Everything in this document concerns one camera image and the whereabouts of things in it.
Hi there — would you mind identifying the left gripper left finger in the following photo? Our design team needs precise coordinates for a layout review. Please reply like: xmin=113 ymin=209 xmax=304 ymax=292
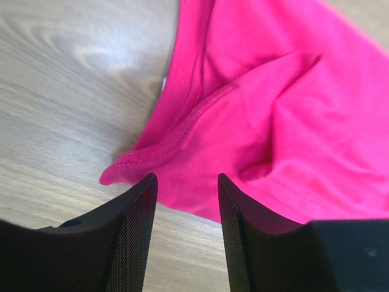
xmin=1 ymin=173 xmax=158 ymax=291

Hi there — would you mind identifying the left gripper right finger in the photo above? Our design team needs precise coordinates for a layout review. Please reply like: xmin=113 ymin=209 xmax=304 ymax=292
xmin=218 ymin=173 xmax=319 ymax=291

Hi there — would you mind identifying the magenta t-shirt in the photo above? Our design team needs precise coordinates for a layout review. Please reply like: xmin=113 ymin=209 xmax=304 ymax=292
xmin=100 ymin=0 xmax=388 ymax=223

